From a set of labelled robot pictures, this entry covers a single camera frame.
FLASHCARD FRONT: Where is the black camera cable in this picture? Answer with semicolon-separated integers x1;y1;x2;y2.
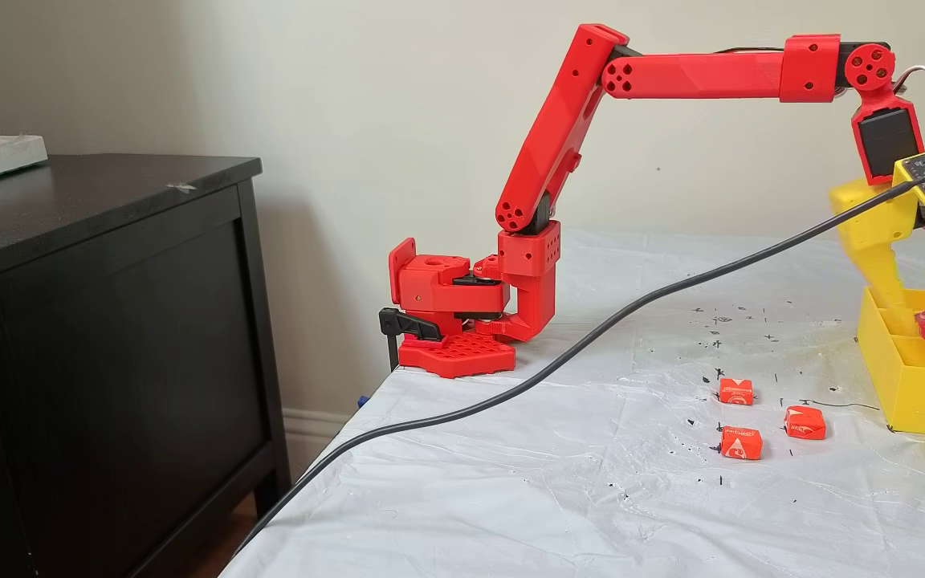
231;181;921;556

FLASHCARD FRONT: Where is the white plastic table cover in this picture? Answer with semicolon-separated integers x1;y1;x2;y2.
218;231;925;578

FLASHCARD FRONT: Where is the white baseboard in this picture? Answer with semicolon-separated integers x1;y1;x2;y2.
282;408;355;476

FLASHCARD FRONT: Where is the black table clamp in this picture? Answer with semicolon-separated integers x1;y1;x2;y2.
378;307;441;372

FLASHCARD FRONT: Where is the dark wooden cabinet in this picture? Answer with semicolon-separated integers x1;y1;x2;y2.
0;154;293;578

